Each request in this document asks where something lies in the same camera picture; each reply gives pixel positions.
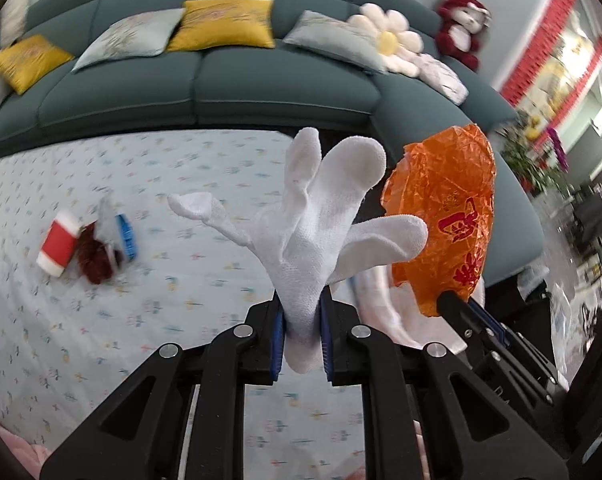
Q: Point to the red bear plush toy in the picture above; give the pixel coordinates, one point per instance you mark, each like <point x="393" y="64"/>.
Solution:
<point x="461" y="25"/>

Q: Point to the floral light blue tablecloth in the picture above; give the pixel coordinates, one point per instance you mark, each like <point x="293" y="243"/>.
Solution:
<point x="156" y="320"/>

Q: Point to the pink fleece blanket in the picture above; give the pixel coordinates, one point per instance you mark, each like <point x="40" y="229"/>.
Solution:
<point x="21" y="450"/>

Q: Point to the white knit glove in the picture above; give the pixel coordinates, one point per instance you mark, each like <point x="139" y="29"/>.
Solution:
<point x="301" y="240"/>

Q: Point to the blue plastic clip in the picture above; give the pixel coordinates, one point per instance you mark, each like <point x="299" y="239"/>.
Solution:
<point x="127" y="237"/>

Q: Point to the purple orchid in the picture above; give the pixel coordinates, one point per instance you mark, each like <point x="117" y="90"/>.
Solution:
<point x="557" y="147"/>

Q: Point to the red and white paper cup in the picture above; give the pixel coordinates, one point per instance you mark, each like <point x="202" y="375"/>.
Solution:
<point x="58" y="250"/>

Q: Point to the teal corner sofa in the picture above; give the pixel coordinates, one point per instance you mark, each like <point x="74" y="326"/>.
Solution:
<point x="281" y="85"/>

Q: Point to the orange plastic bag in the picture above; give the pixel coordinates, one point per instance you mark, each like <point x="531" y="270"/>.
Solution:
<point x="446" y="200"/>

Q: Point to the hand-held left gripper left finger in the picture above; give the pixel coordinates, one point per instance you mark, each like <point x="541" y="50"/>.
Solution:
<point x="277" y="340"/>

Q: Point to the yellow embroidered cushion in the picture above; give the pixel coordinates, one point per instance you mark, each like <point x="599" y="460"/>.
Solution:
<point x="223" y="22"/>
<point x="31" y="62"/>

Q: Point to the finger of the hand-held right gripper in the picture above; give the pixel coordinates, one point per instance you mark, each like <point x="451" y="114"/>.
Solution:
<point x="461" y="317"/>
<point x="491" y="327"/>

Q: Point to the light blue embroidered cushion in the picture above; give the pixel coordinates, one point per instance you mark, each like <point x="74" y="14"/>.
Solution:
<point x="131" y="37"/>
<point x="331" y="40"/>

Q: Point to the long white plush toy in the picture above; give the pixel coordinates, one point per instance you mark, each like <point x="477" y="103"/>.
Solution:
<point x="15" y="12"/>

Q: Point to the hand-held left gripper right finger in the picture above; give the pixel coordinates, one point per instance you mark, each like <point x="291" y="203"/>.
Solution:
<point x="326" y="345"/>

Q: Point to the red wall decoration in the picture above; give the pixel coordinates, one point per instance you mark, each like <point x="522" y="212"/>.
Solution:
<point x="556" y="45"/>

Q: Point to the clear plastic bag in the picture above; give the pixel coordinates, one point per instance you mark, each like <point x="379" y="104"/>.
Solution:
<point x="573" y="320"/>

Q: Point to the green potted plant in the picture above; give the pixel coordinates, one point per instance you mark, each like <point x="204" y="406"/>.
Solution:
<point x="523" y="160"/>

